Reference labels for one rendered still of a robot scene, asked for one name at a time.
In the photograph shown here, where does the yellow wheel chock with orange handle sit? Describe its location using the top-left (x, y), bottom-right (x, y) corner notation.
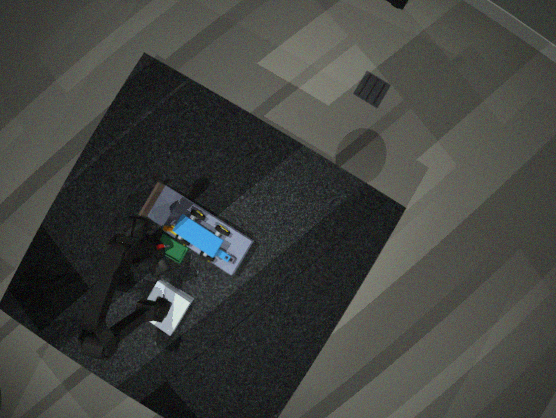
top-left (163, 225), bottom-right (177, 236)

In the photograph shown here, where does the grey ramp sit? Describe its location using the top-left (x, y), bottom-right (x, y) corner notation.
top-left (138, 182), bottom-right (254, 275)

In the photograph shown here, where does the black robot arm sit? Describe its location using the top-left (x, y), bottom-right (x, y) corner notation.
top-left (77, 216), bottom-right (172, 361)

